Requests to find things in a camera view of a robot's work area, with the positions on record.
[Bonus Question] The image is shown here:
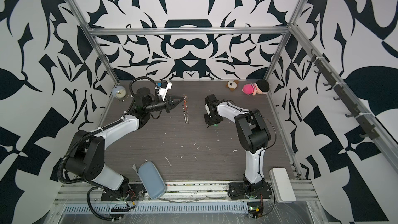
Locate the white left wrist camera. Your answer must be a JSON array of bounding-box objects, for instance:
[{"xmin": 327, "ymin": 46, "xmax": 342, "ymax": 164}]
[{"xmin": 155, "ymin": 80, "xmax": 172, "ymax": 101}]

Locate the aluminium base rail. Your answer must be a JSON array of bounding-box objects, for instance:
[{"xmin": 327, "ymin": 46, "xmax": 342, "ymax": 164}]
[{"xmin": 54, "ymin": 180, "xmax": 319, "ymax": 204}]

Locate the wall coat hook rack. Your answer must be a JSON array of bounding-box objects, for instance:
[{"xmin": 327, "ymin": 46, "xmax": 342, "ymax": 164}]
[{"xmin": 307, "ymin": 48, "xmax": 380, "ymax": 140}]

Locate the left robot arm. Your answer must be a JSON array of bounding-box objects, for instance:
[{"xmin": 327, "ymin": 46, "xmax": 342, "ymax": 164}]
[{"xmin": 57, "ymin": 88, "xmax": 184, "ymax": 194}]

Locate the pink doll black hair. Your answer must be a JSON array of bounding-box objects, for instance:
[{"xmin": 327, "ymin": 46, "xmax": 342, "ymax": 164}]
[{"xmin": 242, "ymin": 79, "xmax": 270, "ymax": 96}]

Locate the blue grey glasses case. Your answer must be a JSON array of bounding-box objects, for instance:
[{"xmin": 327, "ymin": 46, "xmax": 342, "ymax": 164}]
[{"xmin": 132, "ymin": 161, "xmax": 166, "ymax": 200}]

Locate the brown white plush dog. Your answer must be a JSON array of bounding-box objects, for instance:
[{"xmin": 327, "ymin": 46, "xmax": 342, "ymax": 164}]
[{"xmin": 226, "ymin": 80, "xmax": 239, "ymax": 92}]

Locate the white box on rail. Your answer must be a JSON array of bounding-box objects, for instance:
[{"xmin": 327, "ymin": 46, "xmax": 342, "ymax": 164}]
[{"xmin": 269, "ymin": 168, "xmax": 296, "ymax": 203}]

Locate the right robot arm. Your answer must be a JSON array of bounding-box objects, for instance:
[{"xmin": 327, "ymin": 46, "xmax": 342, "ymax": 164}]
[{"xmin": 204, "ymin": 94, "xmax": 271, "ymax": 187}]

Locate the red handled keyring tool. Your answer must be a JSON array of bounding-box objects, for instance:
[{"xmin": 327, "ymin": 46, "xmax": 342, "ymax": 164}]
[{"xmin": 183, "ymin": 95, "xmax": 189, "ymax": 124}]

